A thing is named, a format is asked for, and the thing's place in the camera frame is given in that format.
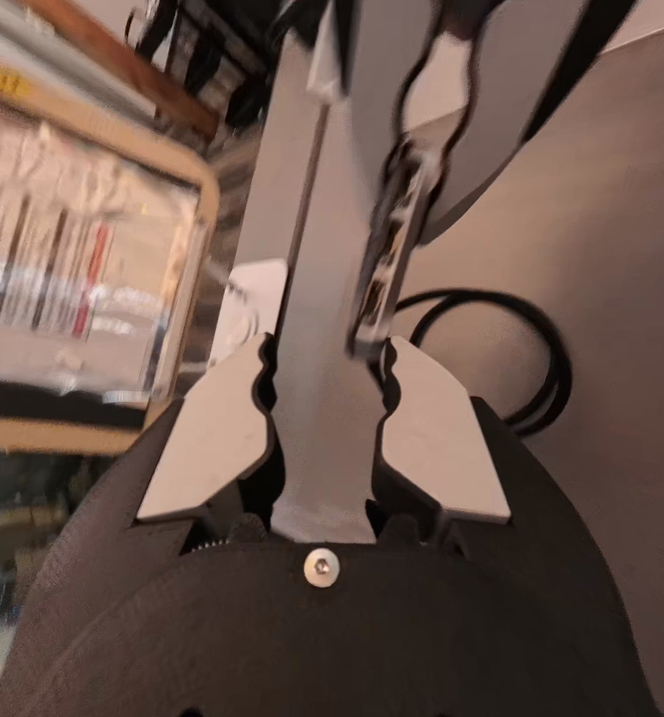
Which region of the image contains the plain black cable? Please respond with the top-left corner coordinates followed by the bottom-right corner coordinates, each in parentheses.
top-left (393, 288), bottom-right (574, 437)

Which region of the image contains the wooden instruction sign board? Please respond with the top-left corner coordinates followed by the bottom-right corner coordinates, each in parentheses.
top-left (0, 56), bottom-right (222, 456)

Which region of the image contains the white tablet stand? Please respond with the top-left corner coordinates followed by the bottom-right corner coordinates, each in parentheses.
top-left (209, 259), bottom-right (289, 372)

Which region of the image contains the dark metal hdmi switch box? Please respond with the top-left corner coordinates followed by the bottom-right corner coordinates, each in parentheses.
top-left (346, 140), bottom-right (442, 359)

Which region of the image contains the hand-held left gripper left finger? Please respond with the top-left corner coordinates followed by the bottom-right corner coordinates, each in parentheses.
top-left (135, 332), bottom-right (287, 533)

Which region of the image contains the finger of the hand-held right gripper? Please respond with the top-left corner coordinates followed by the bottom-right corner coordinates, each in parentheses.
top-left (347, 0), bottom-right (442, 219)
top-left (418, 0), bottom-right (587, 245)

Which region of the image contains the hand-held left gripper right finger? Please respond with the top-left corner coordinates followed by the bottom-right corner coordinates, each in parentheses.
top-left (372, 336), bottom-right (513, 541)

